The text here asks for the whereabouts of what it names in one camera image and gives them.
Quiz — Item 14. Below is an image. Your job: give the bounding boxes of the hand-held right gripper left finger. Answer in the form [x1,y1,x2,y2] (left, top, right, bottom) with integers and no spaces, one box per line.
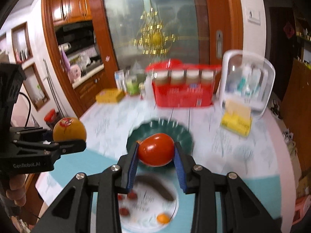
[30,142,140,233]

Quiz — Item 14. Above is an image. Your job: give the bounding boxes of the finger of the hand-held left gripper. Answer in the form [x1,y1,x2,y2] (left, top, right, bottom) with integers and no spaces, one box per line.
[14,139,87,163]
[11,126,54,143]

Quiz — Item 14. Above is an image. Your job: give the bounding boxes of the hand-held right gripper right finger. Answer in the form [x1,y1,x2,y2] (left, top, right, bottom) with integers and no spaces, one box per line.
[174,141,282,233]

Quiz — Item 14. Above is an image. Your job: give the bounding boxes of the yellow orange with red sticker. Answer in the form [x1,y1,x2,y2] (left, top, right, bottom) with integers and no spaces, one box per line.
[53,117,87,142]

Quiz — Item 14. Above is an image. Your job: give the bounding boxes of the dark avocado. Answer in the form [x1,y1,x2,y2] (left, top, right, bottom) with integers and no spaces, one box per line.
[136,175,176,202]

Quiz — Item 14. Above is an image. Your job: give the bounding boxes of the red tomato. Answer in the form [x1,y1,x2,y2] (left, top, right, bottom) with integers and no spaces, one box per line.
[137,133,175,167]

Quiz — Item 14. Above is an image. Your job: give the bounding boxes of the dark green scalloped plate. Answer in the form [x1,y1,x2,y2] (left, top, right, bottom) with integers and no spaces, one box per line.
[127,119,194,174]

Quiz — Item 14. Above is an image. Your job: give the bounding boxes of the white round plate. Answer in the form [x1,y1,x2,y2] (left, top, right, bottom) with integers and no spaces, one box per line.
[119,173,180,233]

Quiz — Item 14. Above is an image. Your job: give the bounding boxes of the small orange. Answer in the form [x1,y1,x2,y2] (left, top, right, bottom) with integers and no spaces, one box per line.
[156,213,171,224]

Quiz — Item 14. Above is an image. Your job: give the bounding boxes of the person's left hand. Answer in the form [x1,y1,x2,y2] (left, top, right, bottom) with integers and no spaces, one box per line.
[5,174,27,208]

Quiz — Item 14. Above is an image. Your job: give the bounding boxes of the red lidded jar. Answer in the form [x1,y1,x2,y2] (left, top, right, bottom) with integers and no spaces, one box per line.
[44,109,64,129]

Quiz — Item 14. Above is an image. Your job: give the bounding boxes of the metal pole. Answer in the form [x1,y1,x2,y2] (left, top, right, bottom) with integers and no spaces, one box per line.
[43,58,61,117]

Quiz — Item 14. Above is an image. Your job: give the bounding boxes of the tree print tablecloth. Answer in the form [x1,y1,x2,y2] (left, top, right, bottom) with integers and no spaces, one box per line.
[35,93,303,233]

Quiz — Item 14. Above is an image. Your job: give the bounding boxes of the yellow tin box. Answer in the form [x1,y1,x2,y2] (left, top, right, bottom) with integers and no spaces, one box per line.
[95,89,124,104]

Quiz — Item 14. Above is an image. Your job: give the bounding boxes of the purple hanging item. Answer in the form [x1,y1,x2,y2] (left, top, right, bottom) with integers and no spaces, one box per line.
[61,50,71,70]

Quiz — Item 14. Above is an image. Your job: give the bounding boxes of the pink kitchen appliance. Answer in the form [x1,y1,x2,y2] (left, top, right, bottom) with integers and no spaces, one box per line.
[68,65,82,82]

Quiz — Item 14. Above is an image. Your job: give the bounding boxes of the red paper cup package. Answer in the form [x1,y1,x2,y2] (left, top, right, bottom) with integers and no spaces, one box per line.
[145,58,222,108]

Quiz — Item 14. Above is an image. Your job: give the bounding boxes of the yellow tissue box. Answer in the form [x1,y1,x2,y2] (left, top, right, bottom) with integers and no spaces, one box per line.
[221,99,253,136]

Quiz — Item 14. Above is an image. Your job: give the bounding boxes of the green label glass bottle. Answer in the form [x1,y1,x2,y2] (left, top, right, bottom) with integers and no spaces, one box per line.
[125,69,140,96]

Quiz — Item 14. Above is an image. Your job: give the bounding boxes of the white and blue carton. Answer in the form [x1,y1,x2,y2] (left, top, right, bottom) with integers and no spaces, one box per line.
[114,70,125,91]

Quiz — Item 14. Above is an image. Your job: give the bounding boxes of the black range hood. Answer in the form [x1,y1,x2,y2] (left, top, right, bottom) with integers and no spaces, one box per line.
[55,21,98,45]

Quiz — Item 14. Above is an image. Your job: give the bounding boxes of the brown paper cup stack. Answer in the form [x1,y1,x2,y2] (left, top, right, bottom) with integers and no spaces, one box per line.
[155,71,169,86]
[187,69,201,84]
[171,70,186,85]
[201,70,215,84]

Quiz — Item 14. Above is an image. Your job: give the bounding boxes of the wooden kitchen cabinets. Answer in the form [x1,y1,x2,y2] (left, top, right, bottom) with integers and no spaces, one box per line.
[50,0,93,26]

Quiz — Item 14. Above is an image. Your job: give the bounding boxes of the white plastic storage box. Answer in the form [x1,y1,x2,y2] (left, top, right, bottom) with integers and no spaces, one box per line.
[220,50,276,119]

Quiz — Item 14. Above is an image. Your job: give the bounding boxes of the pink stool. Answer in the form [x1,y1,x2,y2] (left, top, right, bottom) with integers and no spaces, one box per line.
[292,195,311,225]

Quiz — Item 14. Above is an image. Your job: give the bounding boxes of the gold hanging ornament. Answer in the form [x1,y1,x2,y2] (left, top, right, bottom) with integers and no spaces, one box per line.
[132,5,179,56]

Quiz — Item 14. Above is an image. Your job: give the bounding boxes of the wooden side cabinet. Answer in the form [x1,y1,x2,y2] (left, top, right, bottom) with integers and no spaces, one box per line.
[282,58,311,136]

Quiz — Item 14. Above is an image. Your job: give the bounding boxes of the frosted glass sliding door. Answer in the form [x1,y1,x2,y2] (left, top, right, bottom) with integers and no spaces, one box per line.
[101,0,212,83]

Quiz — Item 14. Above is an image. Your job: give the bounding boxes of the wooden door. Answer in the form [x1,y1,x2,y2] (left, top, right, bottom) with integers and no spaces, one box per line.
[203,0,243,65]

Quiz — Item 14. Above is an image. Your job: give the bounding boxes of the black cable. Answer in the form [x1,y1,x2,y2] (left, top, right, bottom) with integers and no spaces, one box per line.
[19,92,32,127]

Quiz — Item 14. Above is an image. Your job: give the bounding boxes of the wooden wall niche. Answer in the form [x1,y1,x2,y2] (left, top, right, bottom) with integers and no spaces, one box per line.
[22,63,50,111]
[11,22,33,63]

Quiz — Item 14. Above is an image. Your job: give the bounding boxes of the wooden door frame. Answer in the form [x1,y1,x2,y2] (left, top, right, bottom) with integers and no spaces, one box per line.
[41,0,119,118]

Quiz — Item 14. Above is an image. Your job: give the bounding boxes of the metal door handle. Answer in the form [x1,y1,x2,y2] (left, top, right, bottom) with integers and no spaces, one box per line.
[216,30,223,59]

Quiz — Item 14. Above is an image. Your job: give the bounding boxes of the white wall switch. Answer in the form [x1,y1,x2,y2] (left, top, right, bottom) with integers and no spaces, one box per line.
[246,7,261,25]

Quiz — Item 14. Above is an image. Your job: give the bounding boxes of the red wall decoration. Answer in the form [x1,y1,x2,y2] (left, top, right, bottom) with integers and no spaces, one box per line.
[283,22,295,39]

